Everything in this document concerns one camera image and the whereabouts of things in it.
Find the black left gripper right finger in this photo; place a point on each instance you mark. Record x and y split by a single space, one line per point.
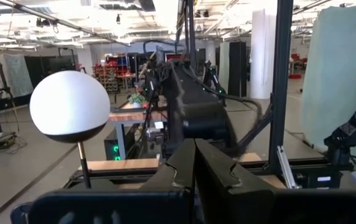
243 205

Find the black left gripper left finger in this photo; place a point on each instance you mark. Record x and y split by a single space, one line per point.
165 205

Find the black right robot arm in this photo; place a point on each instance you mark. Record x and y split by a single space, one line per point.
196 102

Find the wooden top background table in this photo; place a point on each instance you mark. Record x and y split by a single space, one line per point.
128 116

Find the small background potted plant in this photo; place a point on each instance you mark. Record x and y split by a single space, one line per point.
137 99

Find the tall black cabinet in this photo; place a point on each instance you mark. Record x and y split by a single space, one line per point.
237 68

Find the white globe lamp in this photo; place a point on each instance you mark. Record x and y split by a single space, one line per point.
69 102

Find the white round column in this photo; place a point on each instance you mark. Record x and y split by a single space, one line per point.
262 56

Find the pale green curtain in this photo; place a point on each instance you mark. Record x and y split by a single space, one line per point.
336 77

